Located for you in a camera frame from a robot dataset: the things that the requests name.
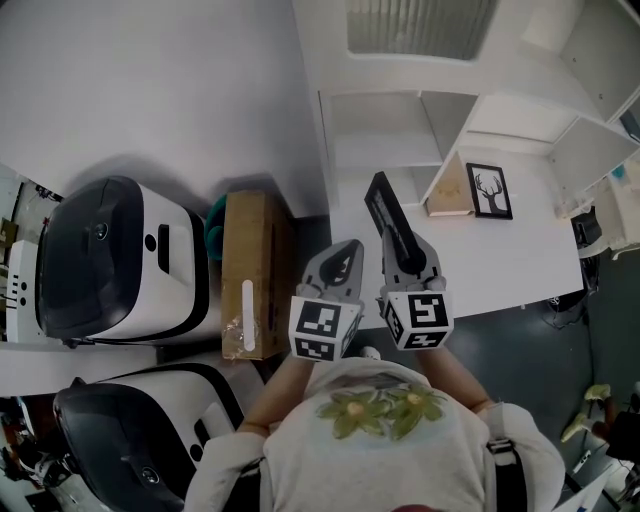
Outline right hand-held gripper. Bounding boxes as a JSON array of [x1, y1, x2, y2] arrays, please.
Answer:
[[374, 234, 456, 352]]

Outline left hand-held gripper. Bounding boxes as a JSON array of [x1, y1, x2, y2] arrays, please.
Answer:
[[288, 240, 366, 363]]

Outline black rectangular object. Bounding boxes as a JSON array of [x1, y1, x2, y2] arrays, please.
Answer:
[[363, 171, 427, 276]]

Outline person's left forearm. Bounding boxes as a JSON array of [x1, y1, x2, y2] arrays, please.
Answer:
[[234, 355, 321, 434]]

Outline person's right forearm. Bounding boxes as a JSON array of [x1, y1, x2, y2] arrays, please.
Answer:
[[417, 347, 494, 409]]

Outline white desk with shelves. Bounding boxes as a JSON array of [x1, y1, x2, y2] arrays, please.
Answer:
[[292, 0, 640, 331]]

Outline brown cardboard box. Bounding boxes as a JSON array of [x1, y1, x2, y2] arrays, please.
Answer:
[[220, 189, 296, 361]]

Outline teal round object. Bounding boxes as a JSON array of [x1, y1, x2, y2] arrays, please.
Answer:
[[204, 195, 229, 262]]

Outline person's grey floral shirt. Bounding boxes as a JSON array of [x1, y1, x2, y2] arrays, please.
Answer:
[[182, 357, 566, 512]]

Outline white and black robot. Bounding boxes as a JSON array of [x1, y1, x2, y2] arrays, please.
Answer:
[[52, 362, 261, 512], [34, 174, 224, 346]]

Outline white ornate chair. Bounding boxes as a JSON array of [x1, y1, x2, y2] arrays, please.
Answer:
[[582, 149, 640, 261]]

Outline white ribbed glass cabinet door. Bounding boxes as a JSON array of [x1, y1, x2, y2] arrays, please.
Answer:
[[345, 0, 501, 62]]

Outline dark flat tablet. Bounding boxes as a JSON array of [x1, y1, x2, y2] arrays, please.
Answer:
[[618, 107, 640, 144]]

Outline white equipment box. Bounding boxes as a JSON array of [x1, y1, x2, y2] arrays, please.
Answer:
[[5, 239, 49, 344]]

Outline framed deer picture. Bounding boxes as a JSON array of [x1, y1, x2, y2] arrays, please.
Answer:
[[465, 162, 515, 220]]

